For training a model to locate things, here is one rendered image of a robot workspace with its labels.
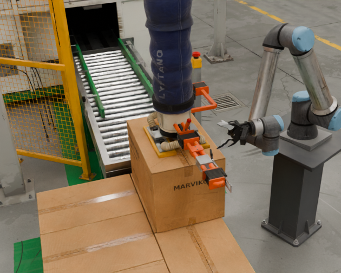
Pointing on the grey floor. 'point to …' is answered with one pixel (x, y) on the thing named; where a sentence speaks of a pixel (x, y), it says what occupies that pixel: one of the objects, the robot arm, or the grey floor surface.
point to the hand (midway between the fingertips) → (216, 137)
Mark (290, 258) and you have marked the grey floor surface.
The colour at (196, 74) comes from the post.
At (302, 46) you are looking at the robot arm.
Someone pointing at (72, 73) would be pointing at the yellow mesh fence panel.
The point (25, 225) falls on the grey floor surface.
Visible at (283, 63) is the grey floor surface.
